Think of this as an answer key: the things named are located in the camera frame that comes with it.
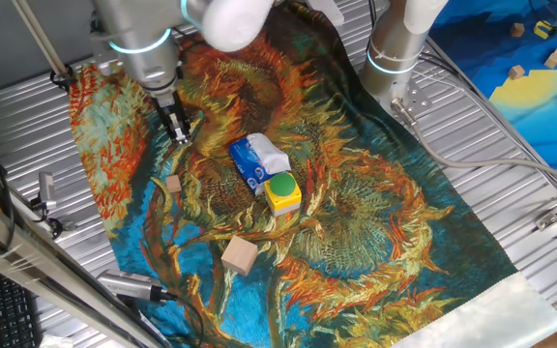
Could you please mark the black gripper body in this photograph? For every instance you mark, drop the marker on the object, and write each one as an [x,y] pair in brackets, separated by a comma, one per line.
[169,110]

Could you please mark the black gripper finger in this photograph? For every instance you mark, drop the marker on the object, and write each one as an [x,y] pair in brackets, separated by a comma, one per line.
[186,130]
[174,129]

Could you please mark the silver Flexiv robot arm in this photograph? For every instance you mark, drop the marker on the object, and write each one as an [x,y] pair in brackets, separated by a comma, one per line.
[148,58]

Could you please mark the small wooden block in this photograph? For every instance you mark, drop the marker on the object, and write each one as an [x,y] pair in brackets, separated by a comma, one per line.
[173,184]

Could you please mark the large wooden block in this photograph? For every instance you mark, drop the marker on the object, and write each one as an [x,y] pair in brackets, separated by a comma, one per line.
[240,256]

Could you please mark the long wooden block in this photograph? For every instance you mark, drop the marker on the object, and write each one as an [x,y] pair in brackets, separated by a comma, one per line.
[556,56]

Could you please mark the blue white tissue pack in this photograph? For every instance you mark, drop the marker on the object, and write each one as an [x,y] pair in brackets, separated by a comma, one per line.
[259,159]

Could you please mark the yellow box green button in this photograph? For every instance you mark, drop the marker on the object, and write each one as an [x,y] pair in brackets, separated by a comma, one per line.
[282,186]

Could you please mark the thin metal rod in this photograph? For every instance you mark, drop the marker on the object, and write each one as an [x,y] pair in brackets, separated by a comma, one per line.
[41,41]

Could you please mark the sunflower painting cloth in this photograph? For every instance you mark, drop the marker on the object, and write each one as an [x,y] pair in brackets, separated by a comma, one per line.
[356,217]

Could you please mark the silver base mounting plate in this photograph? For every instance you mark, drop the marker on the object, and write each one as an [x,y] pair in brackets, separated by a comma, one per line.
[419,96]

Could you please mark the white crumpled cloth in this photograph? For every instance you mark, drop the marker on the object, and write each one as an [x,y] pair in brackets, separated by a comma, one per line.
[56,342]

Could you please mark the black keyboard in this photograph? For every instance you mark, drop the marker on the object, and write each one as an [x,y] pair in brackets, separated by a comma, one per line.
[3,309]

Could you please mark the wooden cube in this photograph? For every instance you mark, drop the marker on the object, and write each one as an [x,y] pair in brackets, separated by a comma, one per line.
[516,72]
[517,30]

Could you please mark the blue yellow painting cloth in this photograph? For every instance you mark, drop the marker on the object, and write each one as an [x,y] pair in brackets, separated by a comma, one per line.
[549,121]

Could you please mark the black clamp bracket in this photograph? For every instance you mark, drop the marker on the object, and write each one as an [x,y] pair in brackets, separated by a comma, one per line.
[46,186]

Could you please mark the silver camera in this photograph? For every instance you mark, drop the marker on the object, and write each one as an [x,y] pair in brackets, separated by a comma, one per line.
[124,285]

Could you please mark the aluminium frame bar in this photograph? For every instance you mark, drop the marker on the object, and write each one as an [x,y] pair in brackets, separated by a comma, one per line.
[17,251]

